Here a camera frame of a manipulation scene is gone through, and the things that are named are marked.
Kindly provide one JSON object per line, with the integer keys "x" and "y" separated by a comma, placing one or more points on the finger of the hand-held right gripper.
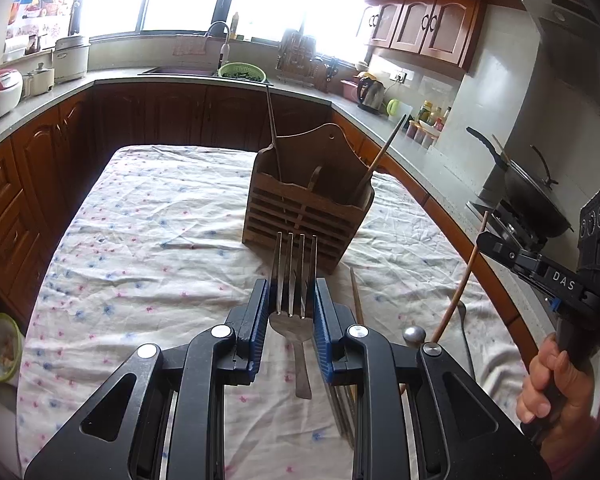
{"x": 502, "y": 251}

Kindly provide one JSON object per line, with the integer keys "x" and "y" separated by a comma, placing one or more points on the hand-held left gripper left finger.
{"x": 257, "y": 332}

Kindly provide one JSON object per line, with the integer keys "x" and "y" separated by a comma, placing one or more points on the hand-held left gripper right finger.
{"x": 324, "y": 332}

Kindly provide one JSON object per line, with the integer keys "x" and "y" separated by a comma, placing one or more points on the metal fork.
{"x": 464, "y": 330}
{"x": 290, "y": 330}

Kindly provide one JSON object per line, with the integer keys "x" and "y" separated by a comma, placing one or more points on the wooden utensil holder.
{"x": 300, "y": 215}

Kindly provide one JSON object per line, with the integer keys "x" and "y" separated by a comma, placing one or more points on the person's right hand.
{"x": 565, "y": 405}

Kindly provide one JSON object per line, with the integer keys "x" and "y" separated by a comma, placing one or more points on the gas stove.
{"x": 505, "y": 220}

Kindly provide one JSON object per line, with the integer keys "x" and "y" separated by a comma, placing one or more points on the black wok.
{"x": 535, "y": 195}

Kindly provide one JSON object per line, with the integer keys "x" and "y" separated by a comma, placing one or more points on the metal spoon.
{"x": 414, "y": 335}

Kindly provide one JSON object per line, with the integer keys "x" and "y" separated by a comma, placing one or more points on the floral tablecloth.
{"x": 155, "y": 240}

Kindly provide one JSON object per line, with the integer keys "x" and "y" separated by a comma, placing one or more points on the sauce bottles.
{"x": 432, "y": 114}

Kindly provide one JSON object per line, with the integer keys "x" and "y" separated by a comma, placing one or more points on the white pitcher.
{"x": 406, "y": 111}

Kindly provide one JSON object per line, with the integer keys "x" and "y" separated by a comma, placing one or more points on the green cup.
{"x": 392, "y": 107}

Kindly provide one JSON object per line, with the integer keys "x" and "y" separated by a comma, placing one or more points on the metal kettle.
{"x": 371, "y": 94}

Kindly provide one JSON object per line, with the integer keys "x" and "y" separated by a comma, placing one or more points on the range hood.
{"x": 575, "y": 45}

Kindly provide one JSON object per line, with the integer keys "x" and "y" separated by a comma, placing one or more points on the pink box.
{"x": 349, "y": 91}

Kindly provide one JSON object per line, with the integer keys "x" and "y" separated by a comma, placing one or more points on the scissors holder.
{"x": 331, "y": 70}

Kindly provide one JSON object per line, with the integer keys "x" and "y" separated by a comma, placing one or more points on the green bowl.
{"x": 0, "y": 347}

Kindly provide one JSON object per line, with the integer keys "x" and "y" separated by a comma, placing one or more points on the green colander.
{"x": 240, "y": 71}

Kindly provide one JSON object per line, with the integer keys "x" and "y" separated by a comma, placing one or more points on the kitchen sink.
{"x": 180, "y": 71}

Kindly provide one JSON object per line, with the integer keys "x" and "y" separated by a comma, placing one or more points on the wooden base cabinets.
{"x": 40, "y": 160}

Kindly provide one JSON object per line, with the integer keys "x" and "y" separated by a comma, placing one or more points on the metal faucet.
{"x": 225, "y": 40}

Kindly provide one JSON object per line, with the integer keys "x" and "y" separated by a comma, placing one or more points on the pink dishcloth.
{"x": 189, "y": 46}

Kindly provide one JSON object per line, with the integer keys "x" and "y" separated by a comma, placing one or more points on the large white cooker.
{"x": 71, "y": 60}

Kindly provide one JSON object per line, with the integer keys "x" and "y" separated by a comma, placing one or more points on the small white cooking pot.
{"x": 39, "y": 82}

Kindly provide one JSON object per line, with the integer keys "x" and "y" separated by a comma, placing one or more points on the wall socket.
{"x": 399, "y": 77}

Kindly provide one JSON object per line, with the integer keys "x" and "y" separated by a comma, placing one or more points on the wooden wall cabinets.
{"x": 430, "y": 20}

